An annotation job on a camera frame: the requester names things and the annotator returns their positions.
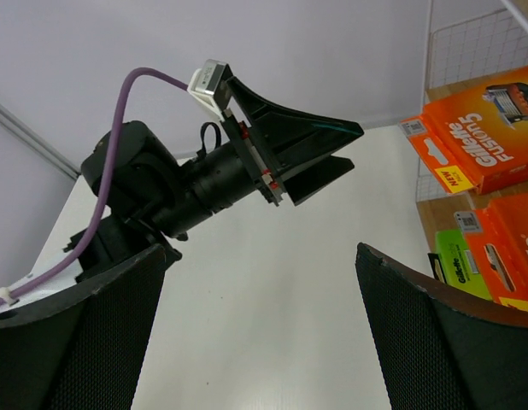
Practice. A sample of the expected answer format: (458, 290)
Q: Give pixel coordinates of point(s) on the small green black razor box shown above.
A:
(452, 263)

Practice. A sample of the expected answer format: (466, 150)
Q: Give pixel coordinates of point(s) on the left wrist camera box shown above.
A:
(209, 88)

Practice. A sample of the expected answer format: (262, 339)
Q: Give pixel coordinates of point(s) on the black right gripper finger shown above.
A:
(310, 181)

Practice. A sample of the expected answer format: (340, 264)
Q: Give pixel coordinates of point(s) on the orange Fusion5 box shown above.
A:
(476, 139)
(497, 236)

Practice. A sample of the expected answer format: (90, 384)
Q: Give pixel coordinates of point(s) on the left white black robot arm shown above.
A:
(107, 241)

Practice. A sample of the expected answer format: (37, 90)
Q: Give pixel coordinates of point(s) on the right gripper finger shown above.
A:
(439, 347)
(83, 347)

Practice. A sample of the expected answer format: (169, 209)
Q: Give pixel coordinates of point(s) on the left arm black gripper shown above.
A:
(149, 187)

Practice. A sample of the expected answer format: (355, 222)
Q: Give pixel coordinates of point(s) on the aluminium corner post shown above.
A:
(18, 129)

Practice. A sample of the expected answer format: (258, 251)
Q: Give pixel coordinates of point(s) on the white wire wooden shelf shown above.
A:
(467, 43)

